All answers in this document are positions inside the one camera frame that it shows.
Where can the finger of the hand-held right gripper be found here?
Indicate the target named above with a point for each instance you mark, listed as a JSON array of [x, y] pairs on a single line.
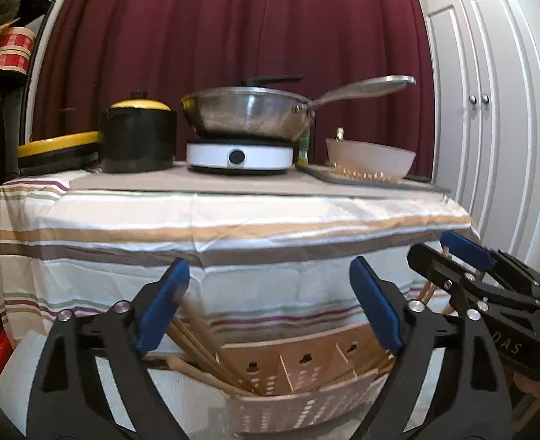
[[439, 268], [467, 250]]

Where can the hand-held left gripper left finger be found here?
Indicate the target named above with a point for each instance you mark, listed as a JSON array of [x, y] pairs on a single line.
[[162, 307]]

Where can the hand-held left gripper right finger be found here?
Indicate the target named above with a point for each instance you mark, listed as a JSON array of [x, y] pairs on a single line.
[[375, 302]]

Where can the pink perforated utensil basket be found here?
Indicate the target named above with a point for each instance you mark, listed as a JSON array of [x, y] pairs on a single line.
[[297, 403]]

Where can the dark grey tray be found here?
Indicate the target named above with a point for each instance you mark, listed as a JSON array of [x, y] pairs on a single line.
[[425, 186]]

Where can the white cabinet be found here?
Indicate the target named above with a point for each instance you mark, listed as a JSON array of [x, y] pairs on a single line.
[[503, 146]]

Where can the striped tablecloth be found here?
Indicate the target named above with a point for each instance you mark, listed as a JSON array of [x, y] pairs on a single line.
[[251, 220]]

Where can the translucent pink bowl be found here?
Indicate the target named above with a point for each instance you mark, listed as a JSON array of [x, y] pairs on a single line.
[[370, 158]]

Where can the white induction cooker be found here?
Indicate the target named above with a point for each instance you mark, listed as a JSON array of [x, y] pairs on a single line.
[[215, 156]]

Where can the tall black pot yellow lid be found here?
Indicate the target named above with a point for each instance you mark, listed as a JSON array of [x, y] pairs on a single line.
[[137, 142]]

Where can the green bottle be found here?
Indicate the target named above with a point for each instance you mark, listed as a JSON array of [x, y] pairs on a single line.
[[304, 149]]

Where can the flat black pot yellow lid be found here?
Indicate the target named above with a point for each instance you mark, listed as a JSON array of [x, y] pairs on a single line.
[[59, 144]]

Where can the steel frying pan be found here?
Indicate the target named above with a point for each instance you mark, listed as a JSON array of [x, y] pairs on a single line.
[[247, 114]]

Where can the dark red curtain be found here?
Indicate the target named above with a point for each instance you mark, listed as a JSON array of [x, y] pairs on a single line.
[[251, 23]]

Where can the red plaid tin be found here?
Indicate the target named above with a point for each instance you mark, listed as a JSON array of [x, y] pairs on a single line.
[[11, 48]]

